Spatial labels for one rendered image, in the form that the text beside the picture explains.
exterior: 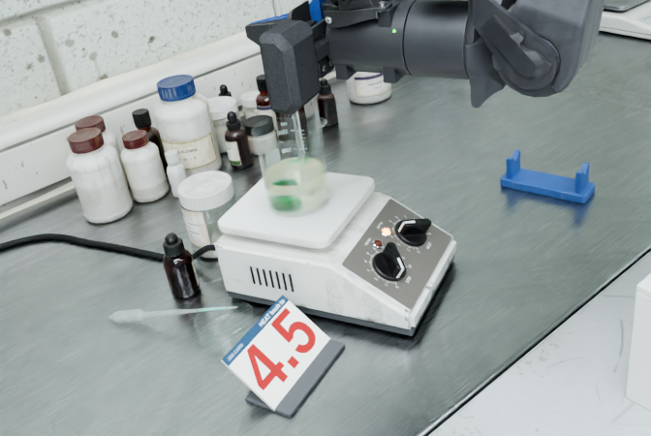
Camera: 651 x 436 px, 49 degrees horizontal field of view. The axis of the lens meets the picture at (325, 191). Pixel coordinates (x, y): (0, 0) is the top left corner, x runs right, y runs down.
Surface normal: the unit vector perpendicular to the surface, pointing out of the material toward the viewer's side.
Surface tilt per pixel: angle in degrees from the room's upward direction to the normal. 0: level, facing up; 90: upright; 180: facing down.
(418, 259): 30
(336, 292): 90
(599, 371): 0
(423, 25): 51
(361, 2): 92
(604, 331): 0
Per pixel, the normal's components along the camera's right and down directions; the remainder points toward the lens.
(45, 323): -0.13, -0.86
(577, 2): -0.36, 0.04
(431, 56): -0.45, 0.59
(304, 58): 0.87, 0.14
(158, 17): 0.63, 0.31
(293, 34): 0.53, -0.51
